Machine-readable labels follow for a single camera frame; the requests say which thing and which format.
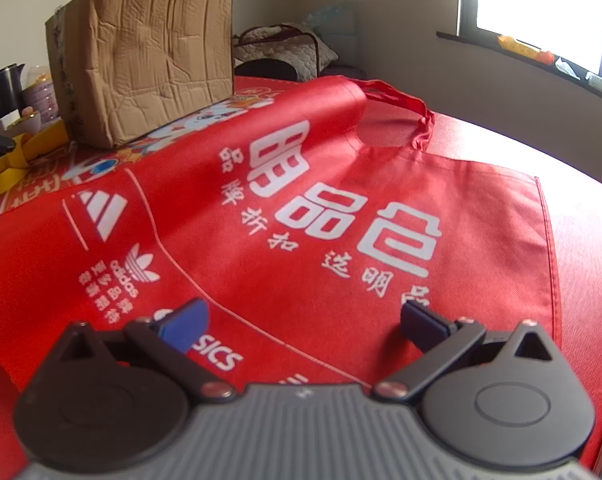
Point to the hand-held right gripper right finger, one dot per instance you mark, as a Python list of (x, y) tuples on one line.
[(421, 322)]

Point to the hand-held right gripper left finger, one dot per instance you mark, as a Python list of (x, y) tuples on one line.
[(183, 325)]

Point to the red shopping bag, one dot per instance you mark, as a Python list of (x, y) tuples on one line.
[(331, 170)]

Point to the quilted beige bag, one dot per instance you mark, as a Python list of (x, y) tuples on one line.
[(286, 52)]

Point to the light blue plastic bag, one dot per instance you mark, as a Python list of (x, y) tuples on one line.
[(331, 25)]

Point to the black kettle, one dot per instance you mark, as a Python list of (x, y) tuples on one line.
[(1, 92)]

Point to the brown cardboard box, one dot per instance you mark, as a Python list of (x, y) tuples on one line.
[(141, 60)]

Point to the dark window sill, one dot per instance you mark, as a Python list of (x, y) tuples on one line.
[(531, 67)]

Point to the orange yellow toy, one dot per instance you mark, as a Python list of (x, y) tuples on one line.
[(523, 47)]

